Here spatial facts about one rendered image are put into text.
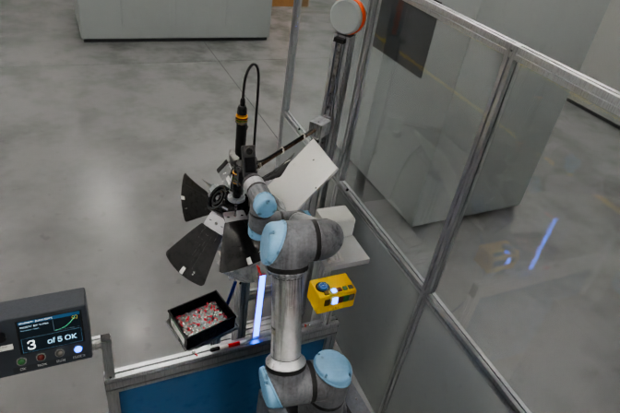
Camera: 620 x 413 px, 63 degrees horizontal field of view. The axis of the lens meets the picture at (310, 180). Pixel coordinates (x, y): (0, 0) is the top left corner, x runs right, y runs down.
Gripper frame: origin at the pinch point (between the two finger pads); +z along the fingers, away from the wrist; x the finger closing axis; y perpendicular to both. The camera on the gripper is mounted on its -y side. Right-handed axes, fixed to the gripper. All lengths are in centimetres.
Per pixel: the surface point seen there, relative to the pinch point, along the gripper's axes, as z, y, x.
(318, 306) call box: -44, 45, 22
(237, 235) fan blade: -14.3, 30.1, -2.4
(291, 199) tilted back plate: 4.6, 31.1, 27.3
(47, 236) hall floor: 149, 150, -84
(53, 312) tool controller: -43, 23, -66
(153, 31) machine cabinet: 541, 139, 47
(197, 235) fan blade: 2.9, 42.1, -13.8
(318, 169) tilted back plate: 5.6, 17.3, 39.0
